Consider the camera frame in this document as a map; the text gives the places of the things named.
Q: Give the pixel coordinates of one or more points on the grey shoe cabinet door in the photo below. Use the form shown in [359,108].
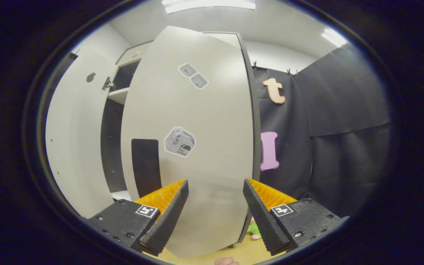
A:
[76,140]
[212,117]

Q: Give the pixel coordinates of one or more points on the pink and green plush toy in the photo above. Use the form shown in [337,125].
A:
[254,230]

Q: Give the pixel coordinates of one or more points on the black backdrop cloth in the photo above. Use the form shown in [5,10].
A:
[344,147]

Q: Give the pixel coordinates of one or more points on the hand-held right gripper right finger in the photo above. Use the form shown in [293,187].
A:
[261,213]

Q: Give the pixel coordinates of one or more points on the small ceiling light panel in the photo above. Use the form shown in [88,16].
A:
[333,36]

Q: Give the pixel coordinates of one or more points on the large ceiling light panel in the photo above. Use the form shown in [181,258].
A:
[208,5]

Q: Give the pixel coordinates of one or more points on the grey shoe cabinet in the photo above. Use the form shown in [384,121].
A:
[110,147]

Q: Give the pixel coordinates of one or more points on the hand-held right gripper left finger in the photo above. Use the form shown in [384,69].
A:
[168,217]

